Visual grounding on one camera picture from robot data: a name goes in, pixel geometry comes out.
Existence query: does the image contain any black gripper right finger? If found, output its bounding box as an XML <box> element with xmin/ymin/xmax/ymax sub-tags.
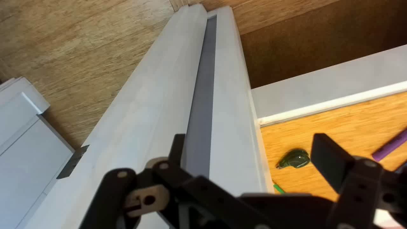
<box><xmin>310</xmin><ymin>132</ymin><xmax>407</xmax><ymax>229</ymax></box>

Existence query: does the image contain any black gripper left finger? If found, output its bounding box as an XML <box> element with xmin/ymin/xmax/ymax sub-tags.
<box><xmin>80</xmin><ymin>132</ymin><xmax>272</xmax><ymax>229</ymax></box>

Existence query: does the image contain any purple marker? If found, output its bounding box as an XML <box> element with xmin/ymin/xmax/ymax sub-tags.
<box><xmin>371</xmin><ymin>128</ymin><xmax>407</xmax><ymax>163</ymax></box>

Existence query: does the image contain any green correction tape dispenser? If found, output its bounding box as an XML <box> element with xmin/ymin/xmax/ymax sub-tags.
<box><xmin>276</xmin><ymin>148</ymin><xmax>311</xmax><ymax>170</ymax></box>

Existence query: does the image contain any white dresser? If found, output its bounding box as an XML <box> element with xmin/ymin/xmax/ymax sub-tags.
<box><xmin>0</xmin><ymin>75</ymin><xmax>76</xmax><ymax>229</ymax></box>

